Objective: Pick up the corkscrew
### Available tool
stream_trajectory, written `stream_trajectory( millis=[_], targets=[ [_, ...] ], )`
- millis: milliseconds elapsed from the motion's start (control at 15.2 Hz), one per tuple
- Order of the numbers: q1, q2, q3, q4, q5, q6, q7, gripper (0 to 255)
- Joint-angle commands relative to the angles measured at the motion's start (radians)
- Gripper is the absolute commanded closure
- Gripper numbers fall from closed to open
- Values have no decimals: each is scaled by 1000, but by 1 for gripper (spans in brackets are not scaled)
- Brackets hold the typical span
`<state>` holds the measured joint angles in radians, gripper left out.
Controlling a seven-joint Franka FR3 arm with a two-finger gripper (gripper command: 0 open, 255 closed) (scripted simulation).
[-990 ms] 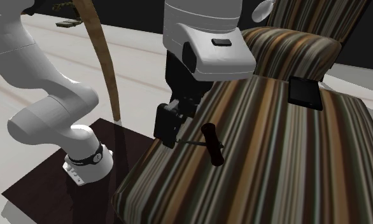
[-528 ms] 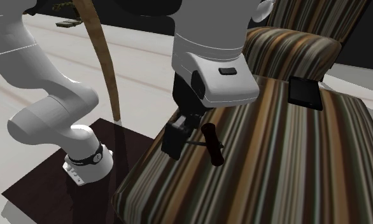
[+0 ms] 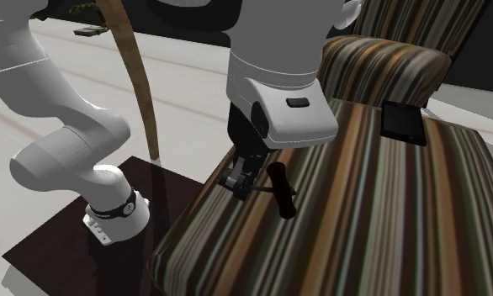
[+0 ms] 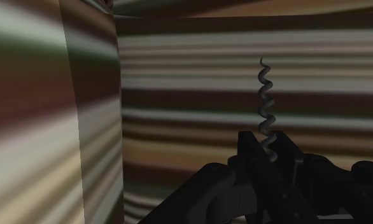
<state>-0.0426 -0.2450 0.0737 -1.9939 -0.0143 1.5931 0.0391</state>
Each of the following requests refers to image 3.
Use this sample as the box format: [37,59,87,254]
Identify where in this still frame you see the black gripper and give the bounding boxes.
[218,102,273,203]

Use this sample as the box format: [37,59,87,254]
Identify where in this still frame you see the striped sofa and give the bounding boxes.
[146,0,493,296]

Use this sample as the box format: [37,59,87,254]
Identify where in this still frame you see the curved wooden pole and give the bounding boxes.
[94,0,162,167]

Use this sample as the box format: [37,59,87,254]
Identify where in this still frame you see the black phone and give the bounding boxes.
[379,99,428,148]

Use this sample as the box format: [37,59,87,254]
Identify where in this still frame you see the dark red handled corkscrew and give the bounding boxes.
[249,161,299,220]

